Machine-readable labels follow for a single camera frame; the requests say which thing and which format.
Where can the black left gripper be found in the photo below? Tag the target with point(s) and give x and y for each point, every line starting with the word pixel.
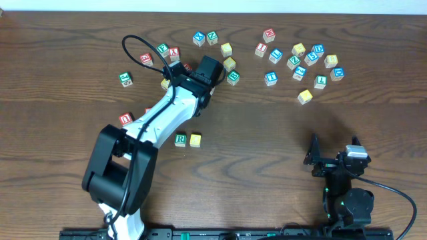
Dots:
pixel 180 70

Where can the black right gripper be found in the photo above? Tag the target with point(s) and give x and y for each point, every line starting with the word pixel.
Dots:
pixel 329 161

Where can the green B block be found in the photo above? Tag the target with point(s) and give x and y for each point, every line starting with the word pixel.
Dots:
pixel 233 77

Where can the yellow O block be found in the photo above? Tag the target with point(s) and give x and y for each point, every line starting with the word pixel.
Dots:
pixel 195 140

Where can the green R block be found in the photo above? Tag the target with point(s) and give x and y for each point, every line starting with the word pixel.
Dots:
pixel 180 140

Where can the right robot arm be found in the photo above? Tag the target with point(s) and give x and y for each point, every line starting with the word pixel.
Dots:
pixel 348 209

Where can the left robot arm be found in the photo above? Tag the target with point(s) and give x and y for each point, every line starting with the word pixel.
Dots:
pixel 121 167

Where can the yellow block mid centre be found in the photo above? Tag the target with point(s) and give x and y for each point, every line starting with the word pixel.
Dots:
pixel 229 64

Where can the red U block upper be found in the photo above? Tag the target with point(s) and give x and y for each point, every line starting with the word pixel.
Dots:
pixel 187 67

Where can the red u block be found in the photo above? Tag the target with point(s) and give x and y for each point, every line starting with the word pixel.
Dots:
pixel 187 67
pixel 126 118

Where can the yellow block upper centre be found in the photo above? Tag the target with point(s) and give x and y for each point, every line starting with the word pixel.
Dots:
pixel 226 50

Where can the green N block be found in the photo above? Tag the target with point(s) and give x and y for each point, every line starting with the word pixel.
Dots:
pixel 212 38

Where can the blue X block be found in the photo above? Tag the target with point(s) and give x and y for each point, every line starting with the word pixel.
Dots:
pixel 199 38

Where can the red Y block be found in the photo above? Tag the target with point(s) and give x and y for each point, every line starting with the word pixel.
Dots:
pixel 174 54

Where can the yellow G block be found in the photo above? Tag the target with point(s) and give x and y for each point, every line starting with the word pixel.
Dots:
pixel 165 84

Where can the green F block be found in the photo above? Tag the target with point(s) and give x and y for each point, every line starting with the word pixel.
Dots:
pixel 163 49

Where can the red I block right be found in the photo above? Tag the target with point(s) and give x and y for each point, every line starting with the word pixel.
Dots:
pixel 261 49

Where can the yellow K block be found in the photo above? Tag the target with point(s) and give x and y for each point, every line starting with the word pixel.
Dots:
pixel 305 97

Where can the blue T block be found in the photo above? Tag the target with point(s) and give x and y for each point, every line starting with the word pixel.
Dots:
pixel 271 78

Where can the red G block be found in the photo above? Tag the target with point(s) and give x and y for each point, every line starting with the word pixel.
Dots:
pixel 146 59

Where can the blue L block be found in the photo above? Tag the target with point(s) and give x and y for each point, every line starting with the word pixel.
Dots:
pixel 275 56

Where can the green L block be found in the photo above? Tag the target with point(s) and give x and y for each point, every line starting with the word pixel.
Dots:
pixel 320 82

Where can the red A block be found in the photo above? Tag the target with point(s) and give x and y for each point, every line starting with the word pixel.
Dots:
pixel 147 110

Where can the red H block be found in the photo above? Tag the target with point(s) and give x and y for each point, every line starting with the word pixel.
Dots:
pixel 269 35

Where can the blue D block right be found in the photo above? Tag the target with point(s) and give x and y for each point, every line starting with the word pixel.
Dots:
pixel 337 74

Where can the blue d block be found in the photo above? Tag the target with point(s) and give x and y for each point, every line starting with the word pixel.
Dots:
pixel 318 49
pixel 337 74

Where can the green J block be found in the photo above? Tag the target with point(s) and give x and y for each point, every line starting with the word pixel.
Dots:
pixel 125 79

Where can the blue Z block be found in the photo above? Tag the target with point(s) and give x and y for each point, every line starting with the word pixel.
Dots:
pixel 299 73

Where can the green Z block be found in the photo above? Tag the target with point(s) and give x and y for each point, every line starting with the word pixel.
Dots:
pixel 293 62

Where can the yellow block far right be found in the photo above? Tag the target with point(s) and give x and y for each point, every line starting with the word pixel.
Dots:
pixel 330 61

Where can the red U block lower left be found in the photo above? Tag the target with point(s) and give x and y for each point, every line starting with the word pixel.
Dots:
pixel 126 118

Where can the yellow block ball side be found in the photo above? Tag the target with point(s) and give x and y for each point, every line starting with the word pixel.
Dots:
pixel 298 50

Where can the blue S block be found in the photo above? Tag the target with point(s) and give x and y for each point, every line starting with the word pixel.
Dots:
pixel 311 58

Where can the blue D block upper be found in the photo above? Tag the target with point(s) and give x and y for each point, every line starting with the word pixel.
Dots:
pixel 318 49

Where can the black mounting rail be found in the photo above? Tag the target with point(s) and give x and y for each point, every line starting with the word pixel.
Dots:
pixel 242 234

